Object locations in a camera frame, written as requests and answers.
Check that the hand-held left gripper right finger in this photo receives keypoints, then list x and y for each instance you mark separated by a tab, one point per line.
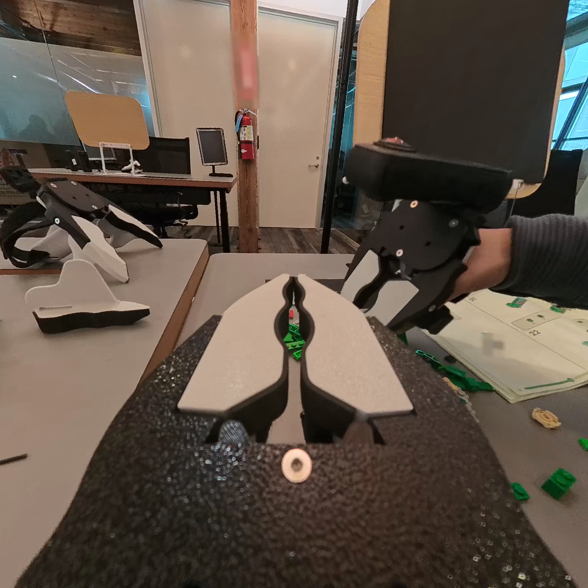
353	363

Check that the grey desk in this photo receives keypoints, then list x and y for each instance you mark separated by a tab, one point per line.
528	450

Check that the thin black rod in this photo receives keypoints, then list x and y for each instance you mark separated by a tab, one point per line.
13	459

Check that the pile of green building bricks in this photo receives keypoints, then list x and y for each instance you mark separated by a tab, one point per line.
459	376

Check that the black pole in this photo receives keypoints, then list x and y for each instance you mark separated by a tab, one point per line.
340	138

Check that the wooden post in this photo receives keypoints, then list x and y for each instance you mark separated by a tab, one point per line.
246	206

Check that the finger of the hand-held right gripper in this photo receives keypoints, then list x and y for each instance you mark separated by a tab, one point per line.
402	301
363	280

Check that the green square brick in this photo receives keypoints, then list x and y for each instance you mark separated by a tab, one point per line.
558	482

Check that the spare black grey gripper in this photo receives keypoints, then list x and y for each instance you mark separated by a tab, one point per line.
73	195

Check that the person's right forearm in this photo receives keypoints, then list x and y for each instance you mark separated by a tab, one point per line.
551	257

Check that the grey table brown edge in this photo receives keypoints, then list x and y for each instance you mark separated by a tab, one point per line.
69	390

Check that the red fire extinguisher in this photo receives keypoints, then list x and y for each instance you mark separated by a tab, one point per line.
246	135

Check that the wooden panel desk lamp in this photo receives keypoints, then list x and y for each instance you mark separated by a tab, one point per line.
108	117

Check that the loose grey finger part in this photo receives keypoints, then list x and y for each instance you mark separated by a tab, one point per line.
78	289

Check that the person's right hand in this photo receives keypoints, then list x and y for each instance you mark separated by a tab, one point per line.
487	262

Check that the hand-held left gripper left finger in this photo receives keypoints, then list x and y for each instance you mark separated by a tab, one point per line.
239	358

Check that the pale green instruction booklet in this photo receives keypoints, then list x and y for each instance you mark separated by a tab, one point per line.
528	358

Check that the white door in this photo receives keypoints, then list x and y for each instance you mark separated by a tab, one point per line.
298	115

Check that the green flat tile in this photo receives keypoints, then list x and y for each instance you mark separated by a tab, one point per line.
519	491

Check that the tan round brick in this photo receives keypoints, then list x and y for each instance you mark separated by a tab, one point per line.
546	418
454	387

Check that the brown top office table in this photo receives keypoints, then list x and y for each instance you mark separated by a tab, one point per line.
174	177

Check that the tablet on black stand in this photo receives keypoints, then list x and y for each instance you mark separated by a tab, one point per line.
212	147

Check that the black office chair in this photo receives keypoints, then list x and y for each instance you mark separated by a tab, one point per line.
165	156

